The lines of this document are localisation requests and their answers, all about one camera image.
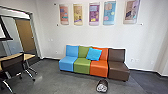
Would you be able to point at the white projector screen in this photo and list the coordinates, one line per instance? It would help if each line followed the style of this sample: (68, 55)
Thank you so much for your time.
(1, 31)

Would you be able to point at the brown sofa seat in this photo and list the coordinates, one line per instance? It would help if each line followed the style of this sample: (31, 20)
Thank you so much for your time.
(118, 70)

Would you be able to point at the yellow wall poster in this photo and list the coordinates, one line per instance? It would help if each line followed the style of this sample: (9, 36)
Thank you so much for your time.
(78, 14)

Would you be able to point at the light blue wall poster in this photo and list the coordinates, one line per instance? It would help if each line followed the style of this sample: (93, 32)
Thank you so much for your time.
(109, 13)

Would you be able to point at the beige and pink wall poster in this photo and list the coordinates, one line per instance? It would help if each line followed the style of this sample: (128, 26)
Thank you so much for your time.
(131, 11)

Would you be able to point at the blue sofa seat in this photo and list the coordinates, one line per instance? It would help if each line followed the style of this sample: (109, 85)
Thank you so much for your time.
(67, 62)

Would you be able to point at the pink and orange wall poster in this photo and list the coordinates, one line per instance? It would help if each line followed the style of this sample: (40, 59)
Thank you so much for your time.
(64, 15)

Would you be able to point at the orange sofa seat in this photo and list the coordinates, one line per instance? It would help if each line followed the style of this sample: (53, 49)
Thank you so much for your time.
(99, 68)

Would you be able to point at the black office chair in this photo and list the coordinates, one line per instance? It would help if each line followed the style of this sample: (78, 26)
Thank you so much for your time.
(13, 66)

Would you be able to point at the brown wooden door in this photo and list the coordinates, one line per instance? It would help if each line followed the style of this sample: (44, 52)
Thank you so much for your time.
(26, 36)

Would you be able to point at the blue square cushion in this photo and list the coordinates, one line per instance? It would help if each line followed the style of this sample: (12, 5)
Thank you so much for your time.
(94, 54)

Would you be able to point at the dark plastic trash bag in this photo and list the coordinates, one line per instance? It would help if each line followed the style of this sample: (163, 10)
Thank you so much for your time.
(102, 86)

